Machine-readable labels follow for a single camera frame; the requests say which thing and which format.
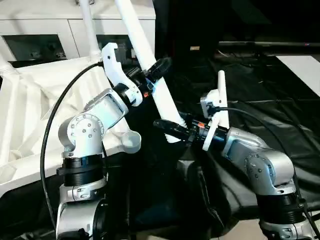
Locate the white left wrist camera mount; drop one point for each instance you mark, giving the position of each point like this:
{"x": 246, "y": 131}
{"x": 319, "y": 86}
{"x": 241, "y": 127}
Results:
{"x": 114, "y": 65}

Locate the white plastic table leg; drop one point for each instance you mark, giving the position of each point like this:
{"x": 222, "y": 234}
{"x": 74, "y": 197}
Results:
{"x": 222, "y": 100}
{"x": 142, "y": 40}
{"x": 89, "y": 30}
{"x": 5, "y": 65}

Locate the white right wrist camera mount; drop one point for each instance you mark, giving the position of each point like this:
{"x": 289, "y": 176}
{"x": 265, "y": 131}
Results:
{"x": 212, "y": 135}

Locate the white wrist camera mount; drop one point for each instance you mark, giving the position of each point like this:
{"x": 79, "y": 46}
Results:
{"x": 114, "y": 65}
{"x": 212, "y": 135}

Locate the white board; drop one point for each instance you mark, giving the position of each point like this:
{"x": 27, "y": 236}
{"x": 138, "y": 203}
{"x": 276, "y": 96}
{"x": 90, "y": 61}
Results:
{"x": 302, "y": 72}

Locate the black plastic mat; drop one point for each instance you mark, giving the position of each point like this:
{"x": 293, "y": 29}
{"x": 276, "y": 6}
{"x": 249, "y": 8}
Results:
{"x": 280, "y": 100}

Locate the white cabinet with glass doors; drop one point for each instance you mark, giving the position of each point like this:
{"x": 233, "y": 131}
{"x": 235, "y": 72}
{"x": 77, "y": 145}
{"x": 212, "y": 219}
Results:
{"x": 30, "y": 22}

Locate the white plastic table top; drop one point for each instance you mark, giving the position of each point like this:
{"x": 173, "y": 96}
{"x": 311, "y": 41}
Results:
{"x": 30, "y": 100}

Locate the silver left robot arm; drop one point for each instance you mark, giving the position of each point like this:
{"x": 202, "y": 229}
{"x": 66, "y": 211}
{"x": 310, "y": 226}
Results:
{"x": 85, "y": 135}

